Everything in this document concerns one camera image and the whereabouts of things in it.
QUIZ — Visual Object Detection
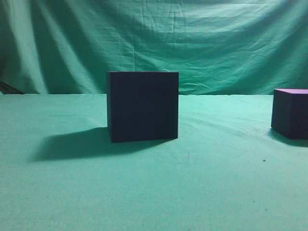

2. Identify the large dark groove box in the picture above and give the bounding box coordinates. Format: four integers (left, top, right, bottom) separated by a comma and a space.
106, 71, 179, 143

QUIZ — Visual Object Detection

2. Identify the green table cloth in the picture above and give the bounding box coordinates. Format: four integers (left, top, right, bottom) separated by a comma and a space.
0, 94, 308, 231

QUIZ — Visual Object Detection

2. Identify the purple cube block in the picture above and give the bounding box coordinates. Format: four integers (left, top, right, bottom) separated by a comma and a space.
271, 89, 308, 140

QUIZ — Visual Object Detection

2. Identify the green backdrop cloth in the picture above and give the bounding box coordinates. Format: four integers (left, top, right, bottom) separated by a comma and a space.
0, 0, 308, 95

